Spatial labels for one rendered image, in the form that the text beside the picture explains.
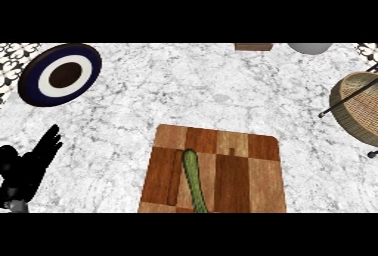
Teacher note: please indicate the grey rounded object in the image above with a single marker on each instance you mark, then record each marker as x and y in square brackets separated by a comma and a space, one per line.
[309, 48]

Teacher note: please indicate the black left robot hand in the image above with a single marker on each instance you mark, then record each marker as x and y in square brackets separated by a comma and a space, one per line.
[30, 170]

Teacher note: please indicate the long green vegetable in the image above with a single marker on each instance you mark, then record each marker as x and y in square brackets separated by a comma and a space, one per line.
[195, 180]

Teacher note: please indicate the wicker tiered basket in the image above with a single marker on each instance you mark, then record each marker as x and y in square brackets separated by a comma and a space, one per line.
[359, 106]

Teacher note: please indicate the wooden cutting board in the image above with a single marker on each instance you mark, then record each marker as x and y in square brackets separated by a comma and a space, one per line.
[237, 173]

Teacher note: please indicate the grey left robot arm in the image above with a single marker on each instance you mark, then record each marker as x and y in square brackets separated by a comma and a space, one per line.
[18, 206]

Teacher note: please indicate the navy and white plate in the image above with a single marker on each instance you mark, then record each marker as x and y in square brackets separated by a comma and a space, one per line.
[60, 75]

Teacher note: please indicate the brown wooden block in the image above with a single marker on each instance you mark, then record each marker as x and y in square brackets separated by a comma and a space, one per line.
[253, 46]

